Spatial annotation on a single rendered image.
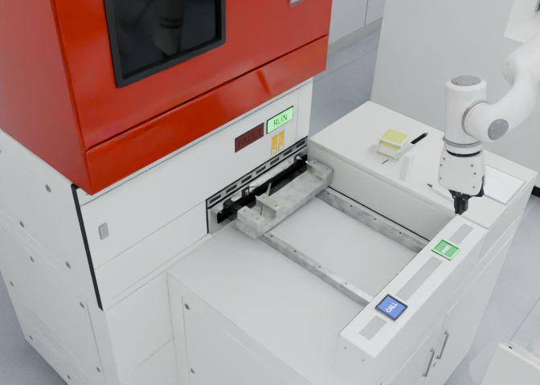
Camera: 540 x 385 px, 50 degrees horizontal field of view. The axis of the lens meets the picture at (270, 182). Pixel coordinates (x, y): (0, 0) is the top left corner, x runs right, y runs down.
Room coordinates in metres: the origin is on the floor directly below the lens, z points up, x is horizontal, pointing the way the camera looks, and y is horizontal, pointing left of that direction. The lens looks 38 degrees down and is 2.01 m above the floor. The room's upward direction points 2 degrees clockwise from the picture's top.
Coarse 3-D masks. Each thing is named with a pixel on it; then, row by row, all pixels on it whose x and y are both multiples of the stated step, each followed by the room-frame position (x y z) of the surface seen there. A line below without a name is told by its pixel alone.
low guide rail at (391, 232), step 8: (320, 192) 1.44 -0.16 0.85; (328, 192) 1.44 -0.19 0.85; (328, 200) 1.42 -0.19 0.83; (336, 200) 1.40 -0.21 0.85; (344, 200) 1.41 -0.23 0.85; (344, 208) 1.38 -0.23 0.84; (352, 208) 1.37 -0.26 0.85; (352, 216) 1.36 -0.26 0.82; (360, 216) 1.34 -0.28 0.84; (368, 216) 1.33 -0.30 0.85; (368, 224) 1.32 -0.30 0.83; (376, 224) 1.31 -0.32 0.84; (384, 224) 1.30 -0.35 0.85; (384, 232) 1.29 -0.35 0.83; (392, 232) 1.27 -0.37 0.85; (400, 232) 1.27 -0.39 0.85; (400, 240) 1.25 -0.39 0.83; (408, 240) 1.24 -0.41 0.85; (416, 240) 1.24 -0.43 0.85; (408, 248) 1.23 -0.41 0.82; (416, 248) 1.22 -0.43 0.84
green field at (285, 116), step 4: (284, 112) 1.48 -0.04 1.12; (288, 112) 1.49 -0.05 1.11; (280, 116) 1.46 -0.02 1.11; (284, 116) 1.48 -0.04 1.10; (288, 116) 1.49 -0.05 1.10; (272, 120) 1.44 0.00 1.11; (276, 120) 1.45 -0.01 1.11; (280, 120) 1.46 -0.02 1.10; (284, 120) 1.48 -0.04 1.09; (288, 120) 1.49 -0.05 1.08; (268, 124) 1.42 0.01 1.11; (272, 124) 1.44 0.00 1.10; (276, 124) 1.45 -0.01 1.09; (280, 124) 1.46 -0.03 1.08; (268, 128) 1.42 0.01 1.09; (272, 128) 1.44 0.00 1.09; (268, 132) 1.42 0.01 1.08
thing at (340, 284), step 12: (264, 240) 1.23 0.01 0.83; (276, 240) 1.21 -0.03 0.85; (288, 252) 1.17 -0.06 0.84; (300, 252) 1.17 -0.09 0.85; (300, 264) 1.15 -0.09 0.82; (312, 264) 1.12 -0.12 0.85; (324, 276) 1.09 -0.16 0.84; (336, 276) 1.08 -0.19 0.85; (336, 288) 1.07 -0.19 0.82; (348, 288) 1.04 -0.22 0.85; (360, 300) 1.02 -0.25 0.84
